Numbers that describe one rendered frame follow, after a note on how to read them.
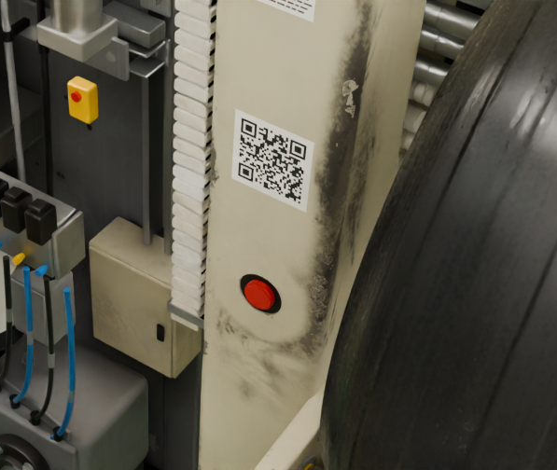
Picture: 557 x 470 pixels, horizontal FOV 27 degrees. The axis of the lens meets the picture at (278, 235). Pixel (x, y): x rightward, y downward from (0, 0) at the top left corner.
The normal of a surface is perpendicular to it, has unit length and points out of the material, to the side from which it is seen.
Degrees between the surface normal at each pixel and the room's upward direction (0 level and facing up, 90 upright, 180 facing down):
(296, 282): 90
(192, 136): 90
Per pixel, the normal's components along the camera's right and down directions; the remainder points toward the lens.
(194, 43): -0.52, 0.55
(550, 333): -0.40, 0.07
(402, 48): 0.85, 0.40
